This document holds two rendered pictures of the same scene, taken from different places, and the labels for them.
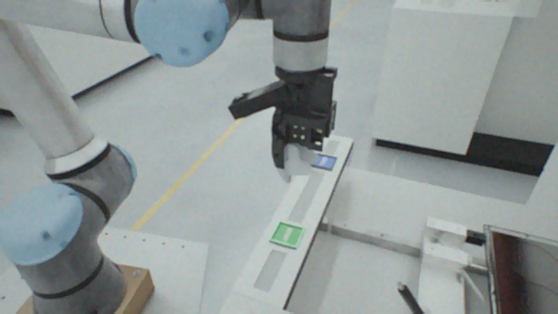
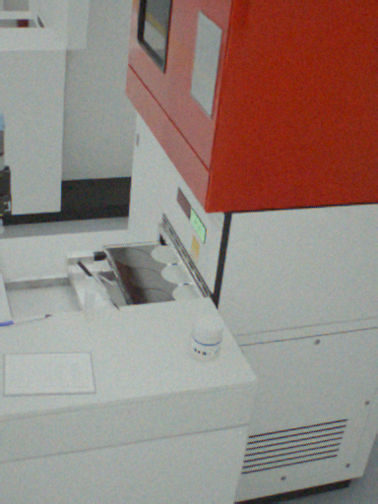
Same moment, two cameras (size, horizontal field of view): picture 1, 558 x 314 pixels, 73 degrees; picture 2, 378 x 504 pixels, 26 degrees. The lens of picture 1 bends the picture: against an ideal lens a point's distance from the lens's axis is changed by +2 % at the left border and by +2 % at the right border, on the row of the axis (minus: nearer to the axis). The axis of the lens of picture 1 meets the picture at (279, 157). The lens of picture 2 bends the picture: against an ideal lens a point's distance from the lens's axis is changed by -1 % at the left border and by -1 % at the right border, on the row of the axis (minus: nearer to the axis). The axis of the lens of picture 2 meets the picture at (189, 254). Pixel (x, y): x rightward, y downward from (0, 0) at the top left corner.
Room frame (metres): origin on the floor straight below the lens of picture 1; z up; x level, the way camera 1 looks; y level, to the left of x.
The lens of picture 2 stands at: (-1.11, 0.80, 2.21)
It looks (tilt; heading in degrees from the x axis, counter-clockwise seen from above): 32 degrees down; 317
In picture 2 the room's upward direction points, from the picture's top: 7 degrees clockwise
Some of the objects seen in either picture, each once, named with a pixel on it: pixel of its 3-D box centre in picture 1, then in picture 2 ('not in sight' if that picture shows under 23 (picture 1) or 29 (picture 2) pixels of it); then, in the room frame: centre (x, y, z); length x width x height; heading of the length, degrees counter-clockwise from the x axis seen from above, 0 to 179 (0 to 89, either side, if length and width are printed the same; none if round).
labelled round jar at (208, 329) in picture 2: not in sight; (207, 338); (-0.02, -0.33, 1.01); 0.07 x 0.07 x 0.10
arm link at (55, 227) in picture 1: (53, 234); not in sight; (0.44, 0.37, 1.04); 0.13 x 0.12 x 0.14; 172
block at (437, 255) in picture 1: (444, 256); (85, 272); (0.51, -0.34, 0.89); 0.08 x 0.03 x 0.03; 69
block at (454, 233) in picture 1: (445, 229); (79, 257); (0.59, -0.36, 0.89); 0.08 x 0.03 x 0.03; 69
